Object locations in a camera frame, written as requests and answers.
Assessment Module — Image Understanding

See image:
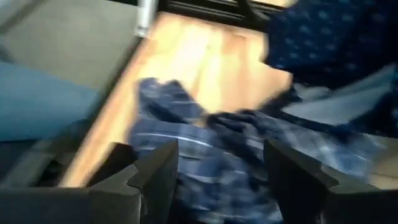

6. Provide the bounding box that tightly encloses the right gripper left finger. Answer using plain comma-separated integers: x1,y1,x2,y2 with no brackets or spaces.
0,139,180,224

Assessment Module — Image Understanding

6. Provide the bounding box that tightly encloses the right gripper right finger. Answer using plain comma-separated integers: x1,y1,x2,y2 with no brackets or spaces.
263,139,398,224

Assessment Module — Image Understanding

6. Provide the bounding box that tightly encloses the blue plaid shirt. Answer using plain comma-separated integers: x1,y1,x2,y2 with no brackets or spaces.
128,77,387,224

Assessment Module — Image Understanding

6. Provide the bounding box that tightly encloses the navy dotted garment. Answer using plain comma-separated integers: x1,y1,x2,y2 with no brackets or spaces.
260,0,398,138

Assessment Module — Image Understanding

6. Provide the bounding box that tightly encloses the white corner bracket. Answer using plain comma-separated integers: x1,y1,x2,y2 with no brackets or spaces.
134,0,160,39

